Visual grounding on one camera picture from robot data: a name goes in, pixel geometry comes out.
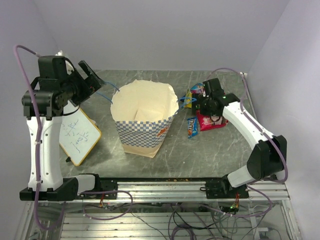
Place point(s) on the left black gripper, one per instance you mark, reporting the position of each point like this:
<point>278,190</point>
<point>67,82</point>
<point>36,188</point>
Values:
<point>90,85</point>

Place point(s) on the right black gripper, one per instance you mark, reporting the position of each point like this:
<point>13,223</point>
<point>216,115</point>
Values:
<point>204,111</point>

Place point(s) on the red chips bag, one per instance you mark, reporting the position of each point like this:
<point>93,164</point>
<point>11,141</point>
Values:
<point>210,122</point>

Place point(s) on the green yellow candy packet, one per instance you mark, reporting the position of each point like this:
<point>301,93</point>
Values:
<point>189,98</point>

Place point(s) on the small orange blue packet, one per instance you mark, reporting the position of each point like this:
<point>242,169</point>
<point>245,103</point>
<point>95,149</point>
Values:
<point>192,127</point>

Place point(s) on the blue checkered paper bag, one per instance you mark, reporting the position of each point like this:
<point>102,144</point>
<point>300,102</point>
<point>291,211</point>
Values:
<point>143,112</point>

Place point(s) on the magenta candy packet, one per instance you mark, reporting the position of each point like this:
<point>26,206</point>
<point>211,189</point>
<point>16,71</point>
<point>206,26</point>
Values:
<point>202,93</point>

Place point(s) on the blue snack bag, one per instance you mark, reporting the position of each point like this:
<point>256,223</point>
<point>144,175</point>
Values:
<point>196,88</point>

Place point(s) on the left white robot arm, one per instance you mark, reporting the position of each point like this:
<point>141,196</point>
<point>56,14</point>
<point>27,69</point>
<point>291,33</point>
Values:
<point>43,107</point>

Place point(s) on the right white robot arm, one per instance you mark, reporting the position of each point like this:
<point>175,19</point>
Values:
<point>269,152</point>

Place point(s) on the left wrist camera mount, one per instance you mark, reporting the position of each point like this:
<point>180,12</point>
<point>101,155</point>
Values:
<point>60,53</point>

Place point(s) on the small whiteboard yellow frame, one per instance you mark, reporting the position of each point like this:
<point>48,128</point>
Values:
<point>78,136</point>

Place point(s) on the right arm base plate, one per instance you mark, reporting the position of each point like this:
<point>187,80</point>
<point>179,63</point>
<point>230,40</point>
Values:
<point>217,188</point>

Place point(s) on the aluminium frame rail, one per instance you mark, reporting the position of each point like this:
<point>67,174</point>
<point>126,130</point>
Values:
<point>187,191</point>

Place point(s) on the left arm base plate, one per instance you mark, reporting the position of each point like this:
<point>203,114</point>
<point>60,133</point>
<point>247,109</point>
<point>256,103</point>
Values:
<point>106,190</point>

